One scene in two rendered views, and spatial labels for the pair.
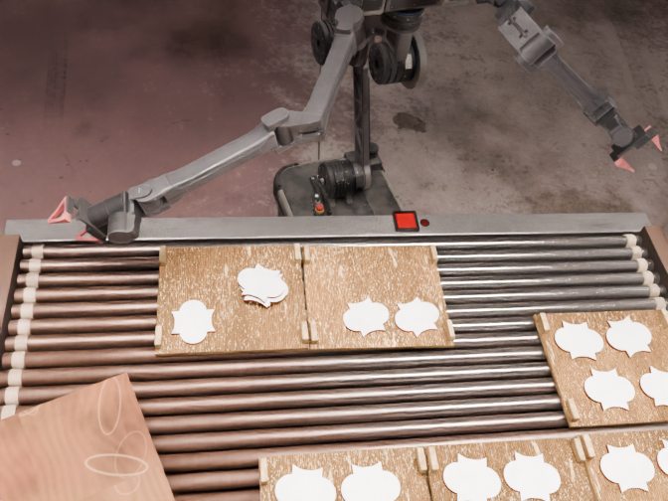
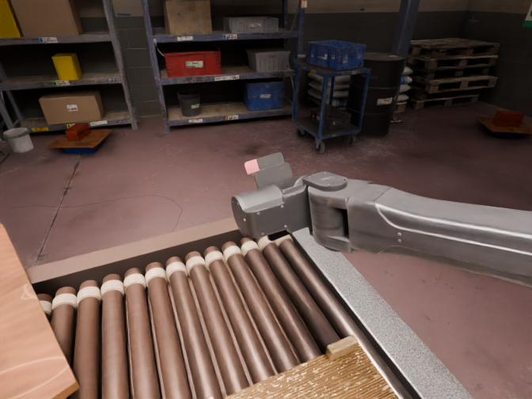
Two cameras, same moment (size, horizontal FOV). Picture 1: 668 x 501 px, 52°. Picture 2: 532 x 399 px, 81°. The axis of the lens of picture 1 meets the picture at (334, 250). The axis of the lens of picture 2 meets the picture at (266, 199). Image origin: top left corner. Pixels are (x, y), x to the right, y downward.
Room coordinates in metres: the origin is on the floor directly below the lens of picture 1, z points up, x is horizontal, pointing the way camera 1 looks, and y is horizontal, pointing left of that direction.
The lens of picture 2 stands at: (0.92, 0.18, 1.49)
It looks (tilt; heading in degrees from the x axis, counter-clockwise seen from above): 33 degrees down; 82
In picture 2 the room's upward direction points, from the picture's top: straight up
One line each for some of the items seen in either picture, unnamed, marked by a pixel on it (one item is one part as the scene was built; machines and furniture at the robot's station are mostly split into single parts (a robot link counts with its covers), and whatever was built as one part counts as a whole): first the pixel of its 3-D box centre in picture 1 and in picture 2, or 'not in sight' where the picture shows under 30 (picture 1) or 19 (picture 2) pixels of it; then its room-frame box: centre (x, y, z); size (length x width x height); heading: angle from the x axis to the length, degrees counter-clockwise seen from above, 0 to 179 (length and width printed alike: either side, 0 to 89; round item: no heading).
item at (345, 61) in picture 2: not in sight; (335, 55); (2.11, 3.57, 0.96); 0.50 x 0.38 x 0.21; 114
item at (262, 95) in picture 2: not in sight; (262, 93); (1.49, 4.63, 0.32); 0.50 x 0.41 x 0.37; 5
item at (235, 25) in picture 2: not in sight; (250, 24); (1.34, 4.56, 1.16); 0.60 x 0.40 x 0.15; 12
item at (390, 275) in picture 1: (375, 295); not in sight; (1.12, -0.14, 0.93); 0.41 x 0.35 x 0.02; 104
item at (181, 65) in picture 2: not in sight; (192, 61); (0.59, 4.47, 0.78); 0.66 x 0.45 x 0.28; 9
